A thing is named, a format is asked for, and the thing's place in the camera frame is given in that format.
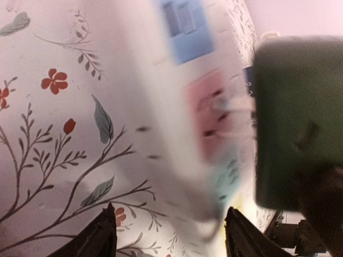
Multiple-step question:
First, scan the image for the white power strip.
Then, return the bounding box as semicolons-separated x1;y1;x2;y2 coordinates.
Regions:
132;1;255;241

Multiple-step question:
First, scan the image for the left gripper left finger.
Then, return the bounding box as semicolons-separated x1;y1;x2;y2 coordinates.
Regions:
49;203;117;257

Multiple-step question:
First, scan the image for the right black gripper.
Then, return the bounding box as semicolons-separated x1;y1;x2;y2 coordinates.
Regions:
264;211;327;254

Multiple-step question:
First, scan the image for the dark green cube socket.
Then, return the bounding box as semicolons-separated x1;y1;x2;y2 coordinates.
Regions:
252;36;342;211

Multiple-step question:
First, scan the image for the cream mug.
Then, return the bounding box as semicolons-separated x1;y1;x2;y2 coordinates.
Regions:
260;31;281;40

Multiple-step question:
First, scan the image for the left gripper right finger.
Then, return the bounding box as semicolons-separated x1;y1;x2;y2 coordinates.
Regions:
225;207;292;257

